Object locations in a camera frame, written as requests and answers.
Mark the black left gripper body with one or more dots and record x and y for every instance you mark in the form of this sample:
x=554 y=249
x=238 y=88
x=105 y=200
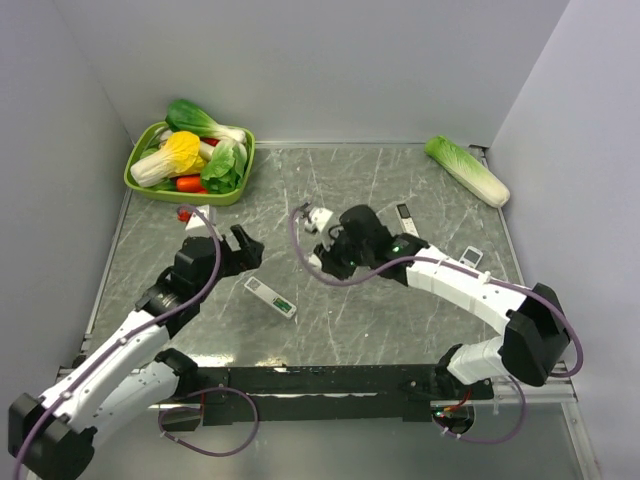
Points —
x=233 y=262

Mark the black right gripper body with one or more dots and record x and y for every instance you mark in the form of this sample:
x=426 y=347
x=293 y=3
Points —
x=343 y=256

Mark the long white remote control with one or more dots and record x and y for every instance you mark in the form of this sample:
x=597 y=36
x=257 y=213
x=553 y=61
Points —
x=268 y=295

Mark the green AAA battery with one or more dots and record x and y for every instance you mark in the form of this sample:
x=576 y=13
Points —
x=280 y=300
x=285 y=307

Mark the white battery cover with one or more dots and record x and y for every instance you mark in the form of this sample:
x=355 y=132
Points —
x=315 y=261

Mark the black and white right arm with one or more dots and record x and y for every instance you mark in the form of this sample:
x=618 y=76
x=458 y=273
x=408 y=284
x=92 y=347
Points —
x=530 y=334

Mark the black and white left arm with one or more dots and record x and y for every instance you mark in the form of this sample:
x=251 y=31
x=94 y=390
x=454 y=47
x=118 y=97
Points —
x=56 y=433

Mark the slim white remote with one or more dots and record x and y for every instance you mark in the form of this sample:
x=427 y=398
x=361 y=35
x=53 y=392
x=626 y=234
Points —
x=406 y=219

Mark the small white display remote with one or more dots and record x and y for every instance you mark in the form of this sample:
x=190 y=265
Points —
x=471 y=257

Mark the green leafy toy lettuce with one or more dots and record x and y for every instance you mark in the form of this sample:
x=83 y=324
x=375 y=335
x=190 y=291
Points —
x=226 y=169

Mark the orange toy carrot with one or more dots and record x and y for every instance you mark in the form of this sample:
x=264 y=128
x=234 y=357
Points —
x=189 y=184

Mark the red toy pepper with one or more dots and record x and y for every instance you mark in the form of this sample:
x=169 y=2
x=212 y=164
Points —
x=210 y=141

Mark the yellow toy napa cabbage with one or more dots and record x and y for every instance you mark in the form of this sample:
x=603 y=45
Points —
x=183 y=153

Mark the green white napa cabbage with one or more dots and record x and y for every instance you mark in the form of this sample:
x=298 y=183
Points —
x=468 y=171

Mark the toy bok choy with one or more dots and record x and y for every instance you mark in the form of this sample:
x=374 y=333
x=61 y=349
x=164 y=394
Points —
x=184 y=115

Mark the green plastic basket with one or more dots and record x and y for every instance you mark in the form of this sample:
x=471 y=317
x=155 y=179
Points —
x=155 y=136

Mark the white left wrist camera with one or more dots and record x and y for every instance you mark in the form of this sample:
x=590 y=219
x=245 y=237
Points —
x=196 y=224

